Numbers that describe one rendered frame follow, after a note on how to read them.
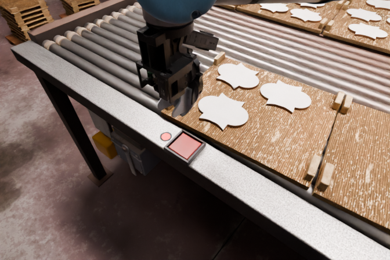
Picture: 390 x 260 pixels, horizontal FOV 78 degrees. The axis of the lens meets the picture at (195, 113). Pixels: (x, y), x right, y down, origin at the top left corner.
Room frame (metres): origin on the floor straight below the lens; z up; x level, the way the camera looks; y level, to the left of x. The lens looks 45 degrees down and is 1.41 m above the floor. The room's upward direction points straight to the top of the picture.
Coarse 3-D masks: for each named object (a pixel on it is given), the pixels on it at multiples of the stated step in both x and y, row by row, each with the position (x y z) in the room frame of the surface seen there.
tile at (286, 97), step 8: (264, 88) 0.57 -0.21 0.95; (272, 88) 0.57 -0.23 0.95; (280, 88) 0.57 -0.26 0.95; (288, 88) 0.57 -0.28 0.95; (296, 88) 0.57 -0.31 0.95; (264, 96) 0.53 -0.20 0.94; (272, 96) 0.53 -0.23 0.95; (280, 96) 0.53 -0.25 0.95; (288, 96) 0.53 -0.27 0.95; (296, 96) 0.53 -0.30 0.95; (304, 96) 0.53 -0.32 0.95; (272, 104) 0.50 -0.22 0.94; (280, 104) 0.49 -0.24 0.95; (288, 104) 0.49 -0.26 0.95; (296, 104) 0.49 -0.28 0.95; (304, 104) 0.49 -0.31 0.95; (288, 112) 0.47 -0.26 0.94
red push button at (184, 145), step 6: (180, 138) 0.39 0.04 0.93; (186, 138) 0.39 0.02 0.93; (192, 138) 0.39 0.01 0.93; (174, 144) 0.37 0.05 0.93; (180, 144) 0.37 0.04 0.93; (186, 144) 0.37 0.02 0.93; (192, 144) 0.37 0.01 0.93; (198, 144) 0.37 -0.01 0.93; (174, 150) 0.35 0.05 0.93; (180, 150) 0.35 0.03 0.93; (186, 150) 0.35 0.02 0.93; (192, 150) 0.35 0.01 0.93; (186, 156) 0.33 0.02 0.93
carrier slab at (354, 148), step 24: (336, 120) 0.44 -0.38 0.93; (360, 120) 0.44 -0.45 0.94; (384, 120) 0.44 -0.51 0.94; (336, 144) 0.36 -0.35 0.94; (360, 144) 0.36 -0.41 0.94; (384, 144) 0.36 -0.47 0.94; (336, 168) 0.29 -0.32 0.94; (360, 168) 0.29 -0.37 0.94; (384, 168) 0.29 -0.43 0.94; (312, 192) 0.24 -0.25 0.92; (336, 192) 0.24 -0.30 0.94; (360, 192) 0.24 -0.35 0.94; (384, 192) 0.24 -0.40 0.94; (360, 216) 0.19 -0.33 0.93; (384, 216) 0.19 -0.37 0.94
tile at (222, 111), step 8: (208, 96) 0.53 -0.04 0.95; (216, 96) 0.53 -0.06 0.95; (224, 96) 0.53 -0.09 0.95; (200, 104) 0.49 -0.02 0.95; (208, 104) 0.49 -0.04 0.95; (216, 104) 0.49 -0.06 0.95; (224, 104) 0.49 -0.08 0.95; (232, 104) 0.49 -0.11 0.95; (240, 104) 0.49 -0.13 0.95; (200, 112) 0.47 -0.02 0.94; (208, 112) 0.46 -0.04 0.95; (216, 112) 0.46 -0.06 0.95; (224, 112) 0.46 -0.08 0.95; (232, 112) 0.46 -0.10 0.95; (240, 112) 0.46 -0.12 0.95; (200, 120) 0.44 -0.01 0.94; (208, 120) 0.44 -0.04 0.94; (216, 120) 0.43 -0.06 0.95; (224, 120) 0.43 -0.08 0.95; (232, 120) 0.43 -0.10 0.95; (240, 120) 0.43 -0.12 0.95; (224, 128) 0.41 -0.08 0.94
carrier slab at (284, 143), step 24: (216, 72) 0.66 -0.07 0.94; (264, 72) 0.66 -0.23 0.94; (240, 96) 0.54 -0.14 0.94; (312, 96) 0.54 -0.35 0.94; (192, 120) 0.44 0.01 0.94; (264, 120) 0.44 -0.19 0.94; (288, 120) 0.44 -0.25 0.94; (312, 120) 0.44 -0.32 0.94; (240, 144) 0.36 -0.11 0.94; (264, 144) 0.36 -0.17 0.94; (288, 144) 0.36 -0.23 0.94; (312, 144) 0.36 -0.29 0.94; (264, 168) 0.30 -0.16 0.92; (288, 168) 0.29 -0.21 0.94
